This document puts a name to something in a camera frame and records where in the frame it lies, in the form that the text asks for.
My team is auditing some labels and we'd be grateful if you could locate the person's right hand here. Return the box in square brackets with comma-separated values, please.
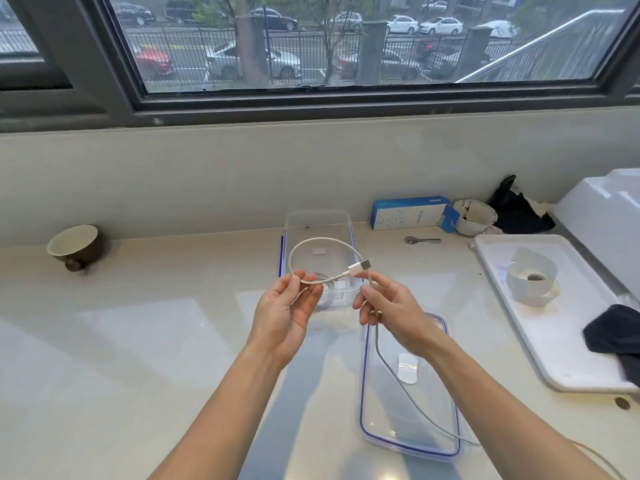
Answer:
[352, 272, 442, 359]

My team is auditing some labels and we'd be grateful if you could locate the person's left hand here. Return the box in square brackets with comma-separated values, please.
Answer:
[249, 272, 325, 368]

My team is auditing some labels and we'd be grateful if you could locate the white charging cable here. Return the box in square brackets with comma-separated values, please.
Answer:
[288, 238, 629, 480]

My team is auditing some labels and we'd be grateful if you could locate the person's left forearm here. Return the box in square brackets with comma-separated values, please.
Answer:
[147, 345, 301, 480]

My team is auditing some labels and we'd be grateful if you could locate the person's right forearm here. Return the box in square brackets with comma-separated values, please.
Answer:
[419, 331, 618, 480]

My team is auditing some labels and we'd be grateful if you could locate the clear plastic storage box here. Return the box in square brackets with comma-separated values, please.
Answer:
[278, 210, 359, 311]

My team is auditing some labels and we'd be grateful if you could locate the blue and white carton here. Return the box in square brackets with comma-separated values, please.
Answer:
[370, 196, 461, 235]

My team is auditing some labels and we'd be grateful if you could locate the dirty white bowl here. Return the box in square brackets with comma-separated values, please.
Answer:
[453, 199, 497, 237]

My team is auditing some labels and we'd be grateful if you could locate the clear lid with blue seal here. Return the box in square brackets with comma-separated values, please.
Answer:
[357, 310, 464, 461]

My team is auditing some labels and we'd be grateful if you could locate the white paper tape roll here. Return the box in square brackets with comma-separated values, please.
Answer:
[505, 248, 562, 308]

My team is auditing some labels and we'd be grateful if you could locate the black bag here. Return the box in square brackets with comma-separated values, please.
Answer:
[488, 175, 556, 235]

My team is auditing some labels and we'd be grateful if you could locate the white plastic tray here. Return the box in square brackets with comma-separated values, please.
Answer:
[473, 233, 640, 393]

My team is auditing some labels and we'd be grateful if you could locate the brown bowl with pale inside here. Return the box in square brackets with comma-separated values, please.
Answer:
[46, 224, 105, 273]

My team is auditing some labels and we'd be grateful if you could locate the white foam box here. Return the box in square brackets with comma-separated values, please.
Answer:
[552, 168, 640, 311]

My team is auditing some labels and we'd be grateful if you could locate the silver car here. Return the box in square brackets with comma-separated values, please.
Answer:
[205, 42, 304, 81]

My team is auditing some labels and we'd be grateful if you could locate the dark grey car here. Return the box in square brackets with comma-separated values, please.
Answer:
[335, 48, 427, 81]

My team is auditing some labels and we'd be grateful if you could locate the dark blue cloth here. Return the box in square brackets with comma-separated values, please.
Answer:
[583, 304, 640, 389]

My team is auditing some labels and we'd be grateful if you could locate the black metal fence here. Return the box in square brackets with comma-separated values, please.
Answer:
[125, 32, 471, 86]

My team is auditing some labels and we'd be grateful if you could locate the red car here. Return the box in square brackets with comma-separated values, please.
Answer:
[132, 44, 175, 79]

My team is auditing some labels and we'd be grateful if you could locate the grey stair railing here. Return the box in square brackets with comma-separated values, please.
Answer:
[456, 9, 628, 84]

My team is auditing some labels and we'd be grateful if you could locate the dark window frame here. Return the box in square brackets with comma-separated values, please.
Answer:
[0, 0, 640, 134]

